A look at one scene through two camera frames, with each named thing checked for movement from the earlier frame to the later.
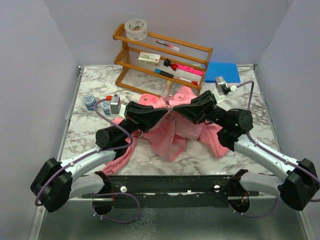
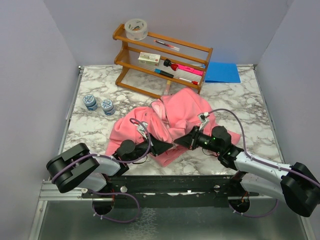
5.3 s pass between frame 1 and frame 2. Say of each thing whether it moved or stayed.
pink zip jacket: stayed
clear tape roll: stayed
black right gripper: moved
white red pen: stayed
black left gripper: moved
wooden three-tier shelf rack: stayed
